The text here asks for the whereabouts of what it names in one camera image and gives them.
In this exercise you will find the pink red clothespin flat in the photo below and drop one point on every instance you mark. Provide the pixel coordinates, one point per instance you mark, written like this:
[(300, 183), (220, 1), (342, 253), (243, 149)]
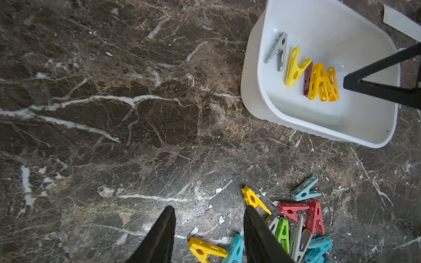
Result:
[(290, 209)]

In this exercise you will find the grey clothespin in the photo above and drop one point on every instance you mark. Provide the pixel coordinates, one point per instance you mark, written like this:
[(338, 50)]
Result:
[(279, 48)]

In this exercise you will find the yellow clothespin pile top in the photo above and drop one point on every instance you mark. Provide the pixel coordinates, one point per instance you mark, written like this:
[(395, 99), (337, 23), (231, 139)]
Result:
[(253, 200)]

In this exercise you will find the white paper strip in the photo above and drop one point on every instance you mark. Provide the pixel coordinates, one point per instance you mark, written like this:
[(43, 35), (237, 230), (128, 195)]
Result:
[(402, 23)]

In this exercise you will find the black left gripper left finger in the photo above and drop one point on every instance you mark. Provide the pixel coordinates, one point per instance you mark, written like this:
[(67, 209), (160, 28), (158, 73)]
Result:
[(157, 246)]

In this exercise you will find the white plastic storage box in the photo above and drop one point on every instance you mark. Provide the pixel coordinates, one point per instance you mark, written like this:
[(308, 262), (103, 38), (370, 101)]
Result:
[(330, 33)]

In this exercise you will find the purple clothespin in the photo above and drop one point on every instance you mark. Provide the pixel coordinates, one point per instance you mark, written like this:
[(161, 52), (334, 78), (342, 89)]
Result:
[(307, 79)]

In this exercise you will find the teal clothespin left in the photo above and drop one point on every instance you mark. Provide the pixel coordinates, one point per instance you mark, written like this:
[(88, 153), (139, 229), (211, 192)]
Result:
[(235, 251)]

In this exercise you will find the green clothespin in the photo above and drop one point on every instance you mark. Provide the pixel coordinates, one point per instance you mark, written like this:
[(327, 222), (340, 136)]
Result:
[(282, 234)]

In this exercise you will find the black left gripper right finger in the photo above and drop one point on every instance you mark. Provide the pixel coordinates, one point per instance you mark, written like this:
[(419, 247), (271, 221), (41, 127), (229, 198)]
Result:
[(260, 244)]

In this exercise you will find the yellow clothespin pile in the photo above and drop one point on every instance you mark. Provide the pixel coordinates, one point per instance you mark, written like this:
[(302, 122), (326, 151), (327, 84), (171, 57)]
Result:
[(253, 200), (202, 250)]

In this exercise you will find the teal clothespin top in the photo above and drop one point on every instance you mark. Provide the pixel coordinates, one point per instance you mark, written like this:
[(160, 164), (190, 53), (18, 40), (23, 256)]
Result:
[(303, 191)]

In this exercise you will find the yellow clothespin apart from pile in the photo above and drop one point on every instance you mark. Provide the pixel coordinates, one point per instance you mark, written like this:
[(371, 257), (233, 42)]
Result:
[(294, 71)]

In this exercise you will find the teal clothespin right cluster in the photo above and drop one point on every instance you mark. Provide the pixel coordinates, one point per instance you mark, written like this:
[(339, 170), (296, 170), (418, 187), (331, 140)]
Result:
[(318, 247)]

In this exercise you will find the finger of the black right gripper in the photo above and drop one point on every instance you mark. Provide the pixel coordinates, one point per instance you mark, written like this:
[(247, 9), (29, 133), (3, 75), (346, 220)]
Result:
[(410, 97)]

